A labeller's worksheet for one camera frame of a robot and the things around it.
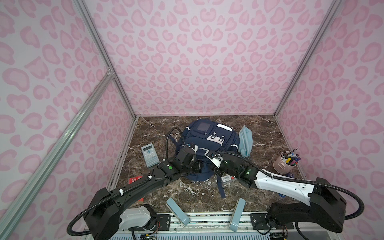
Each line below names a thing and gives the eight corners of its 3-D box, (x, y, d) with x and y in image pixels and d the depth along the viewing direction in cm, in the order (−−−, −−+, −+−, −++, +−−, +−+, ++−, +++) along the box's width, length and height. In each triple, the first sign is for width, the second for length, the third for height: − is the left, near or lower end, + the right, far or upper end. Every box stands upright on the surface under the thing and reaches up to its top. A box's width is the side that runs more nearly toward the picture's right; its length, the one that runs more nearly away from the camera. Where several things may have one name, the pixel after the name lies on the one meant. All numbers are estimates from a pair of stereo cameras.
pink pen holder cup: (275, 174, 91) (286, 163, 80) (271, 161, 96) (280, 150, 85) (288, 174, 91) (301, 163, 80) (283, 161, 96) (294, 150, 85)
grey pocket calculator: (148, 168, 94) (147, 166, 92) (141, 148, 103) (140, 147, 102) (160, 162, 96) (159, 161, 95) (152, 144, 106) (152, 142, 104)
